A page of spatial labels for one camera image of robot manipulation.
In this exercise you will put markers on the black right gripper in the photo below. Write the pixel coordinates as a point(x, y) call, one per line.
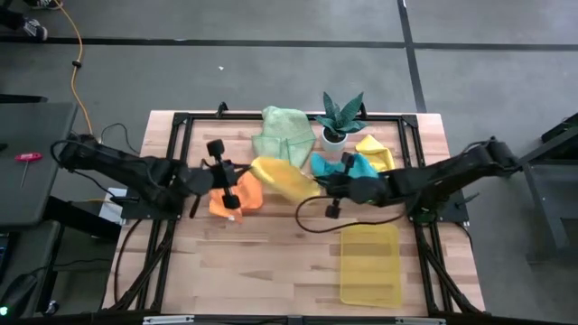
point(357, 189)

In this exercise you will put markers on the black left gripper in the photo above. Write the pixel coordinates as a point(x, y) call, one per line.
point(223, 176)

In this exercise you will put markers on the orange microfiber towel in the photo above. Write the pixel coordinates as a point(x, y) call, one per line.
point(235, 198)

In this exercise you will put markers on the yellow microfiber towel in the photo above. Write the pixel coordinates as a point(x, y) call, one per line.
point(284, 178)
point(375, 151)

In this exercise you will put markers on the light green microfiber towel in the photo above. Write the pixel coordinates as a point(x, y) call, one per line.
point(284, 135)

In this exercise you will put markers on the yellow translucent plastic bin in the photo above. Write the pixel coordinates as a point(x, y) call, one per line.
point(370, 266)

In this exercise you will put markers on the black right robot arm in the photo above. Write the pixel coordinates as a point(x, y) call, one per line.
point(451, 171)

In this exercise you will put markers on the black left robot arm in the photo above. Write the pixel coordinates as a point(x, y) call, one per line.
point(135, 171)

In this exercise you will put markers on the teal microfiber towel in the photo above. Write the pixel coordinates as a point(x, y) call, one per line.
point(325, 166)

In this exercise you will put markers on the snake plant in white pot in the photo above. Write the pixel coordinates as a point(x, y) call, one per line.
point(334, 142)

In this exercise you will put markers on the grey side table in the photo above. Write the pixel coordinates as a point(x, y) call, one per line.
point(40, 180)

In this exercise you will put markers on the black metal bench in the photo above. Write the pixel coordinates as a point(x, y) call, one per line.
point(548, 203)

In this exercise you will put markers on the black device with indicator light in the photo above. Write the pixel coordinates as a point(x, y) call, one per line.
point(18, 293)

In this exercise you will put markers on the black aluminium table frame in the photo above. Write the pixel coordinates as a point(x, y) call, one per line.
point(226, 116)

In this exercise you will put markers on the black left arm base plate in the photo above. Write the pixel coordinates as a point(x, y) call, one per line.
point(135, 212)

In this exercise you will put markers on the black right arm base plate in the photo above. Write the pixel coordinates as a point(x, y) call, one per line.
point(456, 214)

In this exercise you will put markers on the silver metal bracket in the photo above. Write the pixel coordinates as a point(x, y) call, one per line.
point(420, 321)
point(167, 320)

